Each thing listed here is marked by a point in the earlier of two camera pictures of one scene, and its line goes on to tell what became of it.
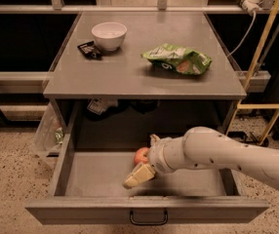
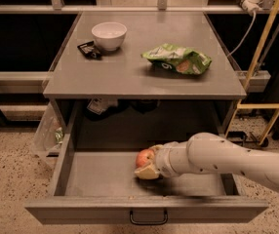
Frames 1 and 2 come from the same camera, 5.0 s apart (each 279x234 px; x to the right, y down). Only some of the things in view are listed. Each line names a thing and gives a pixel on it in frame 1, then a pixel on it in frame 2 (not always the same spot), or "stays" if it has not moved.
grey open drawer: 88,189 stays
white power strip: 249,2 stays
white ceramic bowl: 109,35 stays
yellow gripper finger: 154,137 → 157,147
